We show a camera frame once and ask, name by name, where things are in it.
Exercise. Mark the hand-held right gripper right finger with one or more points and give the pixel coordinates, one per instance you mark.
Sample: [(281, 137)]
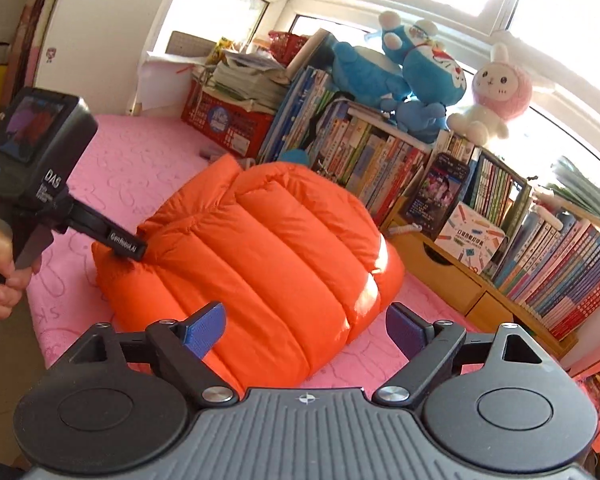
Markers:
[(407, 332)]

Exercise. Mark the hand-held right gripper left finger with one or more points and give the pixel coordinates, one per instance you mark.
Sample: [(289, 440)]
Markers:
[(205, 330)]

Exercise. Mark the orange puffer jacket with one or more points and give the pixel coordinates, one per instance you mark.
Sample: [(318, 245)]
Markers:
[(260, 250)]

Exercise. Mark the person's left hand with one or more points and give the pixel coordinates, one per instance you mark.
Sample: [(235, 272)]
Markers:
[(5, 260)]

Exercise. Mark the wooden drawer organizer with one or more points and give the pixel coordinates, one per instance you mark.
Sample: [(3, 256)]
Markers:
[(445, 275)]

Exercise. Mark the pink bunny-print blanket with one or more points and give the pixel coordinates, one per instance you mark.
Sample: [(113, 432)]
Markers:
[(130, 170)]

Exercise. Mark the white printed cardboard box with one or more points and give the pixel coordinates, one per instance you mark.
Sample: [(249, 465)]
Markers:
[(472, 240)]

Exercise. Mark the grey knit glove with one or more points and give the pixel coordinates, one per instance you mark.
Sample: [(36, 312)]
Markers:
[(210, 152)]

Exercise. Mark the row of thin colourful books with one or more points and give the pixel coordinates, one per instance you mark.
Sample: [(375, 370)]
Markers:
[(555, 260)]

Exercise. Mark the row of tall books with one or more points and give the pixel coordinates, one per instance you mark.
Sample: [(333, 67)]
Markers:
[(370, 160)]

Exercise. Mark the grey grid board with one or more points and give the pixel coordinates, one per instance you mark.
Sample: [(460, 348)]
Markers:
[(185, 42)]

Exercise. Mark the red plastic crate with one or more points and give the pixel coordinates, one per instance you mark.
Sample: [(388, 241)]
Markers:
[(230, 122)]

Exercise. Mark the blue plush ball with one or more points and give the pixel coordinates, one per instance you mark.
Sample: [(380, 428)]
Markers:
[(295, 157)]

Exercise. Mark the stack of papers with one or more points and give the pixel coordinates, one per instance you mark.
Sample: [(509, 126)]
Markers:
[(245, 77)]

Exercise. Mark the stack of green folders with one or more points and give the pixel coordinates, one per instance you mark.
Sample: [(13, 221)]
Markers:
[(585, 195)]

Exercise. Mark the blue cat plush toy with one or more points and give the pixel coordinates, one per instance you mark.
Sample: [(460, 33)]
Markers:
[(430, 75)]

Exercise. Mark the white pink rabbit plush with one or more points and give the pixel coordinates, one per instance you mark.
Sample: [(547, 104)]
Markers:
[(500, 90)]

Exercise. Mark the red mesh basket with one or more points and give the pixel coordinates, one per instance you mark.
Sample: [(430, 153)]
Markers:
[(287, 47)]

